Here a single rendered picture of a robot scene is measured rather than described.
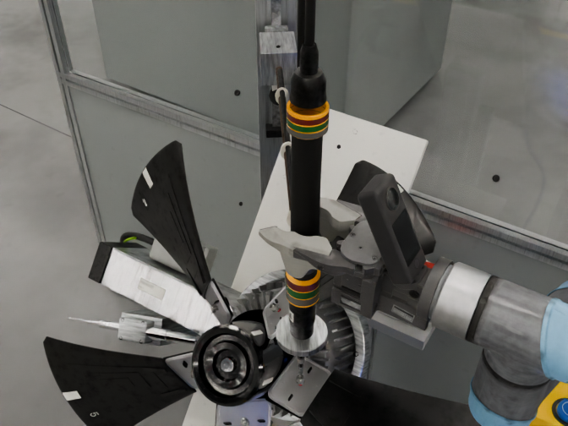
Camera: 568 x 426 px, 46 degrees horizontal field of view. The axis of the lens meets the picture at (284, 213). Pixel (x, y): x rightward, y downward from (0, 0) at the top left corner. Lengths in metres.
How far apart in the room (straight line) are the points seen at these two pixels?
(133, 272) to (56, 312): 1.55
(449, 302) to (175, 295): 0.64
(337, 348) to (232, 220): 0.99
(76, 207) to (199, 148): 1.41
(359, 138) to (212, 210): 0.94
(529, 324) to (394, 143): 0.57
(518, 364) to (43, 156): 3.15
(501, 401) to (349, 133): 0.61
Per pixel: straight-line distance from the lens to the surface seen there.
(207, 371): 1.01
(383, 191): 0.68
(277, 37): 1.36
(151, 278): 1.25
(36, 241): 3.14
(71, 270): 2.95
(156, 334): 1.21
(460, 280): 0.71
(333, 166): 1.22
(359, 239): 0.75
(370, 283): 0.73
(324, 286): 0.95
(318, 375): 1.03
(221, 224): 2.08
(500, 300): 0.71
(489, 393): 0.78
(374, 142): 1.21
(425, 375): 2.06
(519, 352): 0.71
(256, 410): 1.07
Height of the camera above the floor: 2.02
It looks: 41 degrees down
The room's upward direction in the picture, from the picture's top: straight up
